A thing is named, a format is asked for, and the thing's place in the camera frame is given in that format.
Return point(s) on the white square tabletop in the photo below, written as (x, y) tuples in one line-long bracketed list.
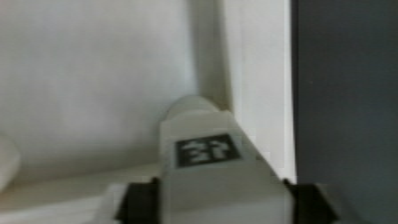
[(103, 59)]

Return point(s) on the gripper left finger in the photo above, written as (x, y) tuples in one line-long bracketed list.
[(139, 208)]

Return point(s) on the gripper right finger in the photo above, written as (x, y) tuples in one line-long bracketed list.
[(313, 211)]

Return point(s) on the white leg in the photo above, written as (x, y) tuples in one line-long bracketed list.
[(221, 187)]

